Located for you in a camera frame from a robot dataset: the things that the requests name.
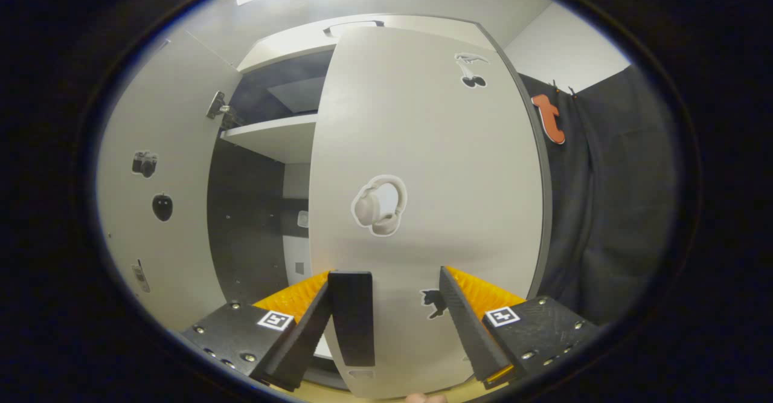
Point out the white cabinet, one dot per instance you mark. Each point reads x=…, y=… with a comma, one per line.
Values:
x=272, y=137

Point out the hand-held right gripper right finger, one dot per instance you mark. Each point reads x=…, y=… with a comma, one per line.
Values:
x=468, y=330

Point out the white cabinet drawer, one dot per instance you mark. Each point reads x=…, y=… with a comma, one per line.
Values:
x=284, y=46

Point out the black backdrop cloth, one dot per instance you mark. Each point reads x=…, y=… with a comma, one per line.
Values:
x=616, y=209

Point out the white cabinet door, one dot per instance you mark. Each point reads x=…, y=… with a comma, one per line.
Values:
x=423, y=149
x=181, y=119

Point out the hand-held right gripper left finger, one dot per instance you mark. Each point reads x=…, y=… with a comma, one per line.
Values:
x=296, y=345

